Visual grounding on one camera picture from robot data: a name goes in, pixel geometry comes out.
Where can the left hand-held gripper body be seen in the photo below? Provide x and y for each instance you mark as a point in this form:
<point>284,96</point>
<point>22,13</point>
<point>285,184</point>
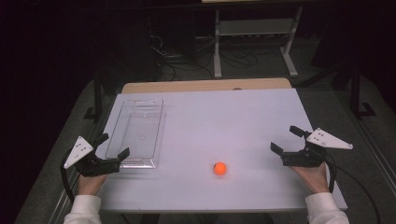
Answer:
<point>93,166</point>

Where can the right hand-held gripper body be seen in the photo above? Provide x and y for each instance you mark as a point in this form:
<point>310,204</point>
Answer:
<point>306,157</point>

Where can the clear plastic box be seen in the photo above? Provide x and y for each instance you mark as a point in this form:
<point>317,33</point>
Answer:
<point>137,133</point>

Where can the orange ball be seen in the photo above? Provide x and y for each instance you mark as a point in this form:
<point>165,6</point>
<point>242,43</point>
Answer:
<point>220,168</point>

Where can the person's left hand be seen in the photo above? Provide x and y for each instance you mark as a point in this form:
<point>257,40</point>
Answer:
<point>90,184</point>

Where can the person's right hand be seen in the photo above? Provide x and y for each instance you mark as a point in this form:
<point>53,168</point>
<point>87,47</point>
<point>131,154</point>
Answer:
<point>313,179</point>

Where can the black metal stand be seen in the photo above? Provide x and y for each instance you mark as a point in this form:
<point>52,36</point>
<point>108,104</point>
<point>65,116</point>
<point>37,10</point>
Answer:
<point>356,93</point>
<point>97,96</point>

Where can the white metal stand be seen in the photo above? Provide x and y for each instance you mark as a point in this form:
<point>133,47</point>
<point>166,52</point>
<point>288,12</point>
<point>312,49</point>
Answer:
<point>255,27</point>

